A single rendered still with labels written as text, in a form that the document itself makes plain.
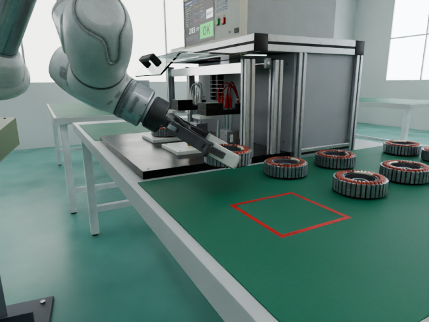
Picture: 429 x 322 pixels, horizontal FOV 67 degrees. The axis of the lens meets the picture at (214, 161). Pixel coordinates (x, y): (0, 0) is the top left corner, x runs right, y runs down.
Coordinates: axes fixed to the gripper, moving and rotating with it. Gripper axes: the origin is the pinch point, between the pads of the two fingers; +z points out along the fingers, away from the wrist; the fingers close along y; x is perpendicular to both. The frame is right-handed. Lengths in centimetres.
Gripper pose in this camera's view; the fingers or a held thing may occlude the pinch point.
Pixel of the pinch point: (226, 153)
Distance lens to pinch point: 76.0
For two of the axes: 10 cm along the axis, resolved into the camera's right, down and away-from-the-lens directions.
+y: 1.0, 2.4, -9.6
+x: 5.0, -8.5, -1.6
